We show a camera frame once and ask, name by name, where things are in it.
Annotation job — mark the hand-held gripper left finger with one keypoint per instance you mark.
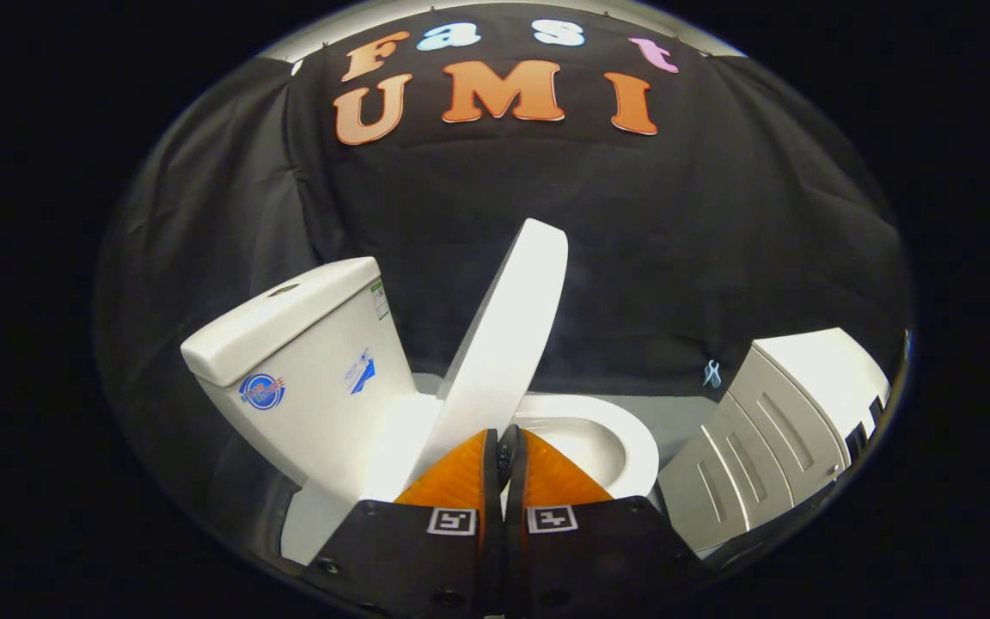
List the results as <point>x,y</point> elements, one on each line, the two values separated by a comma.
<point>426,567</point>

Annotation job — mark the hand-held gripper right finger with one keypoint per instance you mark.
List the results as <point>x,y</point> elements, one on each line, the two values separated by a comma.
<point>589,567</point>

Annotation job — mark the black round lid tab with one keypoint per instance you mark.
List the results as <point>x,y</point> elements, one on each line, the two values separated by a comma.
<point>507,447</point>

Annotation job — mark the white toilet lid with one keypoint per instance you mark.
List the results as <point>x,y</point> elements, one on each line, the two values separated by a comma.
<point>504,335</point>

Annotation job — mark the white ceramic toilet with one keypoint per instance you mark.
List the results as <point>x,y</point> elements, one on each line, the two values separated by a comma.
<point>306,387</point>

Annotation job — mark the white panelled cabinet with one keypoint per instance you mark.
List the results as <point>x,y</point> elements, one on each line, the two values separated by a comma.
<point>770,430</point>

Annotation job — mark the light blue clip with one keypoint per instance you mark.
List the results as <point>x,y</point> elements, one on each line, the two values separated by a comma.
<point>711,373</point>

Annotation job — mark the black backdrop cloth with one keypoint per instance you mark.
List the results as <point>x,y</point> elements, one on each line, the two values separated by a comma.
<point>675,241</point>

